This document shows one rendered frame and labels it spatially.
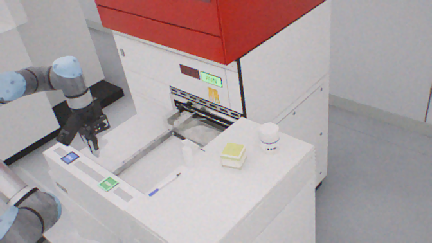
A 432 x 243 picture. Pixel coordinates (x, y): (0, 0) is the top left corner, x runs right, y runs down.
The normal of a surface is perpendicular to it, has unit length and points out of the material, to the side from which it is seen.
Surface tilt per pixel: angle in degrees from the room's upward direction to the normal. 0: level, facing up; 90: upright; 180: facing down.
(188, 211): 0
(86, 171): 0
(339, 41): 90
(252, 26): 90
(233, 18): 90
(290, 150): 0
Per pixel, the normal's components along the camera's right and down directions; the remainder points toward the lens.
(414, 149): -0.13, -0.80
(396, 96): -0.66, 0.51
